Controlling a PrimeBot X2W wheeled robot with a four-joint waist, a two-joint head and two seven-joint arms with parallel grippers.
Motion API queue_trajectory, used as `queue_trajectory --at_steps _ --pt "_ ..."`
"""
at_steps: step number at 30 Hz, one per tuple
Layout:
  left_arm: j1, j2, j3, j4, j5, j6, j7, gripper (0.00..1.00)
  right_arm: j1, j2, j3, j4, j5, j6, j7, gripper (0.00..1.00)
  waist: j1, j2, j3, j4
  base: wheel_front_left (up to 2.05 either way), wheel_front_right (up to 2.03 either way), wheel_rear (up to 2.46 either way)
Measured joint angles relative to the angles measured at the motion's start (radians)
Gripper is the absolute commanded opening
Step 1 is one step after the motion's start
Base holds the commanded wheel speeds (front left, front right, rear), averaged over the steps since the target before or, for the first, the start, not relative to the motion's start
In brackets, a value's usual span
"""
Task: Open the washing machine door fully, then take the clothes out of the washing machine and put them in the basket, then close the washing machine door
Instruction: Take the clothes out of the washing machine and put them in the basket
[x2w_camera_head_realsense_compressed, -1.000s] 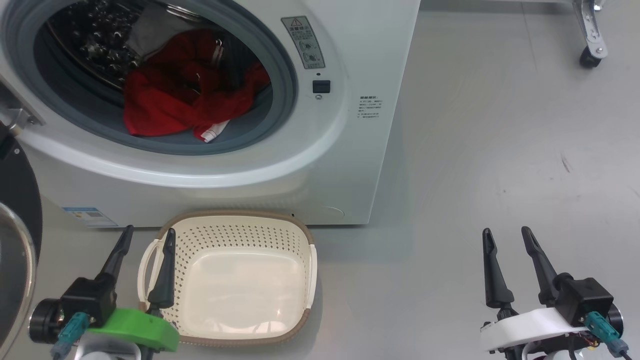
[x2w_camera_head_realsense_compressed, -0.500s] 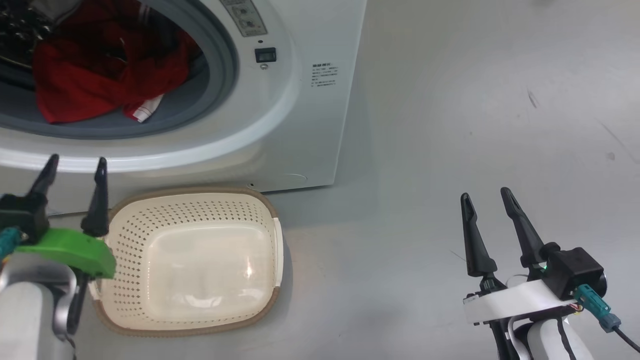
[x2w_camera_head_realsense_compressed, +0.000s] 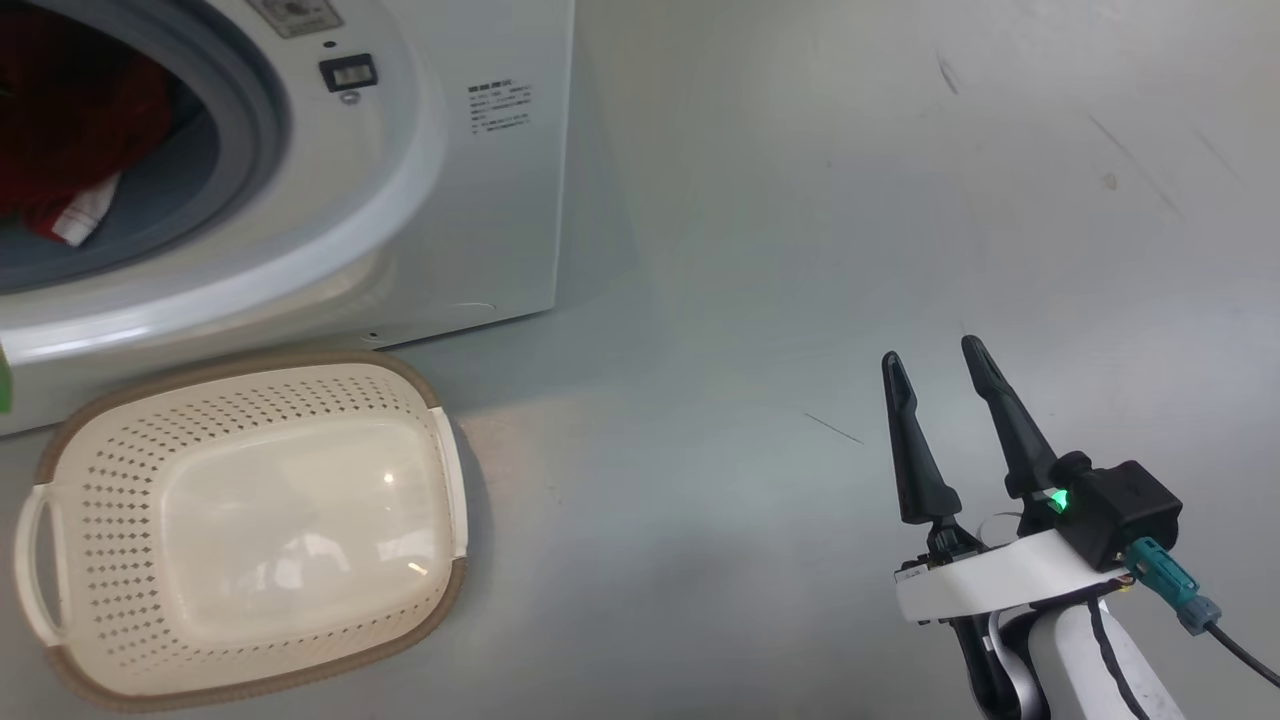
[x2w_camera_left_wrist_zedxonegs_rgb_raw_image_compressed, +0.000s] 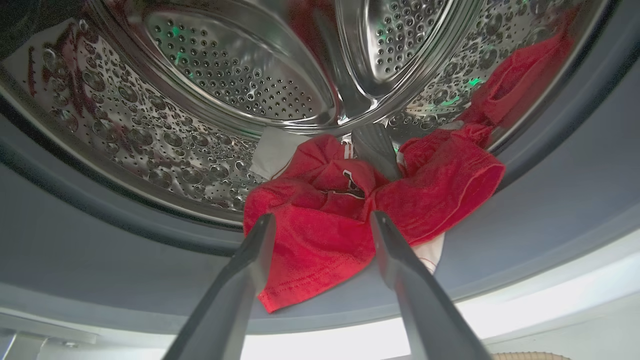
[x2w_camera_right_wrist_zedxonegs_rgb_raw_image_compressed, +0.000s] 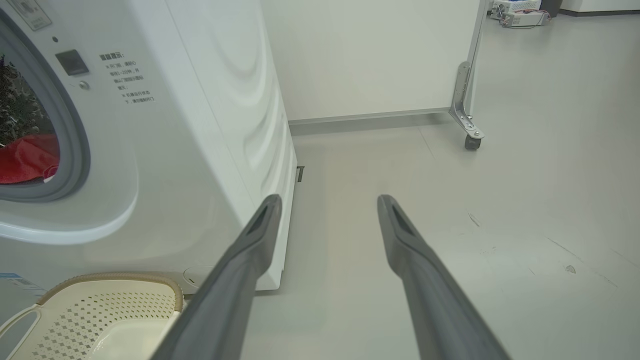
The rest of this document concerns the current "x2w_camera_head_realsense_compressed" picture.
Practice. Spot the white front-load washing machine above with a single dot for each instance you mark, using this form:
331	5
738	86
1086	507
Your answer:
450	200

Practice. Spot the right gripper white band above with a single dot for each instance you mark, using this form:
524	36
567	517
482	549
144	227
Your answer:
1000	580

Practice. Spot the red clothing item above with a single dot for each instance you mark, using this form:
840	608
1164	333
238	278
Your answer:
80	120

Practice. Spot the cream perforated laundry basket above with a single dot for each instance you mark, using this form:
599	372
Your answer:
260	530

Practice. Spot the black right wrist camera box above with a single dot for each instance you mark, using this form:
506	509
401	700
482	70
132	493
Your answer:
1125	510

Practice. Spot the teal right camera connector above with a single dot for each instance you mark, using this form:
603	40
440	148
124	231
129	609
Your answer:
1170	585

